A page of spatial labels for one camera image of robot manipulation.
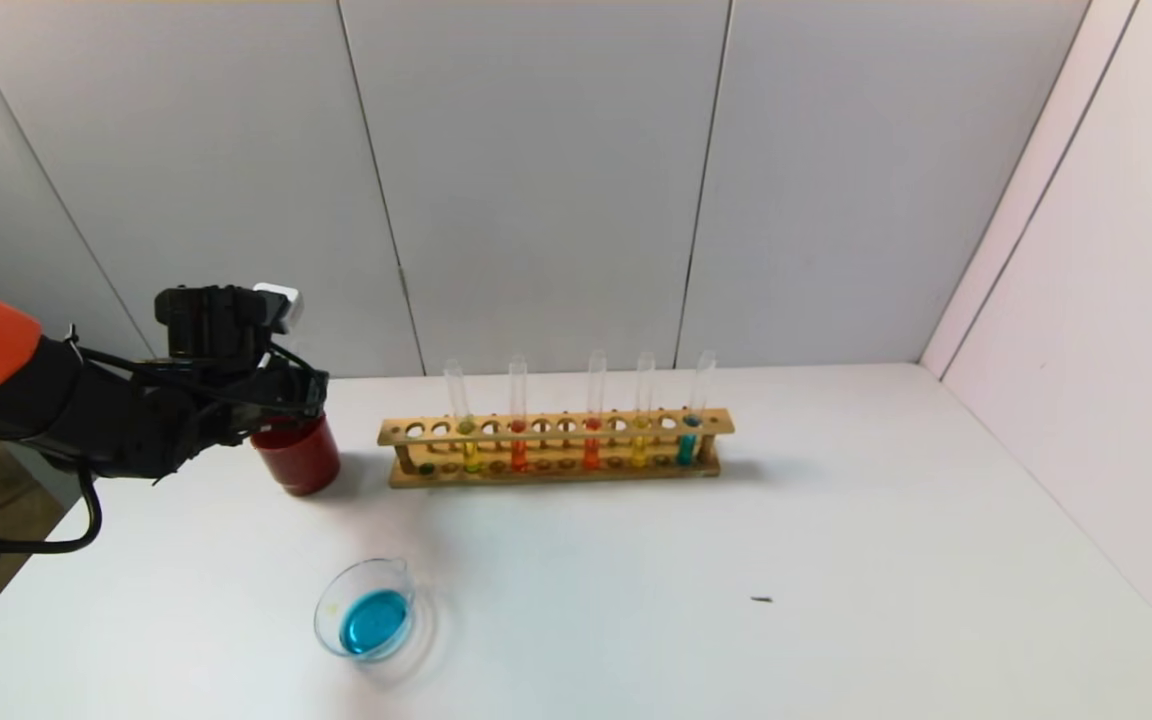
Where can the yellow liquid glass test tube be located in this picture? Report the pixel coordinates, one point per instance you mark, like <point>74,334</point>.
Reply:
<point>639,450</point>
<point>473,458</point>

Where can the orange and black left arm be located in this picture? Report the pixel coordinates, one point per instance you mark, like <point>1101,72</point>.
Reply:
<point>86,420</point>

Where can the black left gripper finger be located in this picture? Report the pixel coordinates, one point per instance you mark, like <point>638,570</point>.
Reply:
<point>301,382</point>
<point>278,425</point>

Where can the orange liquid glass test tube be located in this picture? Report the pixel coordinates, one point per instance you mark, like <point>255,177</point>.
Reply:
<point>591,455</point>
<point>519,455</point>

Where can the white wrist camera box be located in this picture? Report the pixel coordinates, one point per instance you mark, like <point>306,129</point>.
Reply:
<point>281,305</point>

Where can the blue liquid glass test tube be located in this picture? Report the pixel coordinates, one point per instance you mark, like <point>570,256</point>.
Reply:
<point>685,450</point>

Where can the clear glass dish with spout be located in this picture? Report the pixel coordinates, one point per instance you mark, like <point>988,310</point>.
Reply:
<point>373,622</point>

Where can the wooden test tube rack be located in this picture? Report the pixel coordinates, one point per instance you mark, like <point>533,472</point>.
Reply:
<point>551,478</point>

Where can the dark red plastic cup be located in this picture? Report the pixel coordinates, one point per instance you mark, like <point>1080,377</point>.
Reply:
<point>301,465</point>

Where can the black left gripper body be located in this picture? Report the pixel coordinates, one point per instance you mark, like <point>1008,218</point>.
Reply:
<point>308,398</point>

